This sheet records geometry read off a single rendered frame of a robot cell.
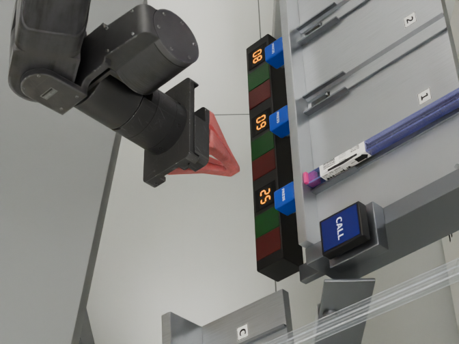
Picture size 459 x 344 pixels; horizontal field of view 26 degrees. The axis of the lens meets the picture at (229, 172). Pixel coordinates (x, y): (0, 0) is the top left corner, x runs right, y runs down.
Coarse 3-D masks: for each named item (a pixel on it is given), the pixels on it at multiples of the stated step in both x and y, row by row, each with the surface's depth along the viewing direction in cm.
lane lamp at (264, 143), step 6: (270, 132) 118; (258, 138) 120; (264, 138) 119; (270, 138) 118; (252, 144) 120; (258, 144) 119; (264, 144) 118; (270, 144) 117; (252, 150) 120; (258, 150) 119; (264, 150) 118; (252, 156) 119; (258, 156) 118
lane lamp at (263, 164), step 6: (270, 150) 117; (264, 156) 117; (270, 156) 116; (252, 162) 118; (258, 162) 118; (264, 162) 117; (270, 162) 116; (258, 168) 117; (264, 168) 116; (270, 168) 116; (258, 174) 117; (264, 174) 116
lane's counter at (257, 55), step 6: (264, 42) 127; (258, 48) 128; (264, 48) 127; (252, 54) 128; (258, 54) 127; (264, 54) 126; (252, 60) 128; (258, 60) 127; (264, 60) 126; (252, 66) 127
